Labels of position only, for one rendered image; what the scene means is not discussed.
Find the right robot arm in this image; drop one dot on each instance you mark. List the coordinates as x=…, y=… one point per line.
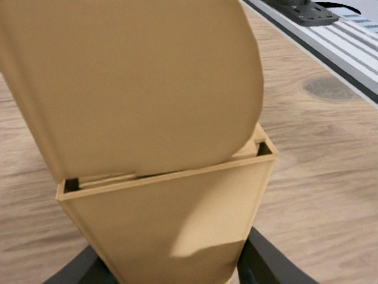
x=304, y=13

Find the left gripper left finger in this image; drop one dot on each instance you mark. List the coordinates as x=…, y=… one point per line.
x=86, y=268

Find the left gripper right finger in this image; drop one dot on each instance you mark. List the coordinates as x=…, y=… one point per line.
x=260, y=262

